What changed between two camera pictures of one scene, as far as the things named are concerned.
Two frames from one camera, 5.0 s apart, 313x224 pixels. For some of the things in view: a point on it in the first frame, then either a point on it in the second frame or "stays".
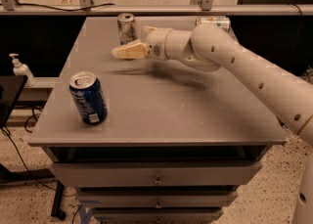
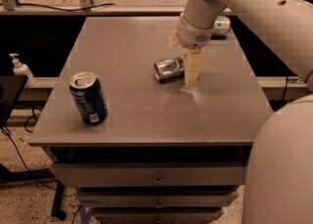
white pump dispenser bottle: (21, 69) stays
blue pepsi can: (88, 94) stays
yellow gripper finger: (145, 31) → (174, 38)
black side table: (11, 90) stays
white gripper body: (156, 43) → (192, 37)
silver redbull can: (126, 25) → (169, 70)
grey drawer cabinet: (152, 142) stays
